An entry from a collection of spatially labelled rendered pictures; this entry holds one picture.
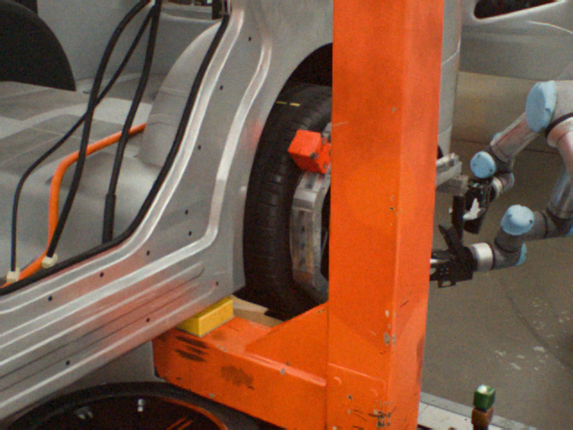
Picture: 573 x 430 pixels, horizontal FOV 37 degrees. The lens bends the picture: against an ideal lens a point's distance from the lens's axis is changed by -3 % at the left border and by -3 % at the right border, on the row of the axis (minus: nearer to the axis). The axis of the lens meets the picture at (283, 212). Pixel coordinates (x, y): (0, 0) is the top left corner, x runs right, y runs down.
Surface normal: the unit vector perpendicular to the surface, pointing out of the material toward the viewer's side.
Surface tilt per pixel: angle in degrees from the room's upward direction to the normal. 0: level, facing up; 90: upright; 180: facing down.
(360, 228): 90
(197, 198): 90
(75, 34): 90
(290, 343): 90
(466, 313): 0
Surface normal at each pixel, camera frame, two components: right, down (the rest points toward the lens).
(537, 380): 0.00, -0.94
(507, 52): -0.18, 0.58
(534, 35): -0.01, 0.36
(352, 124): -0.57, 0.29
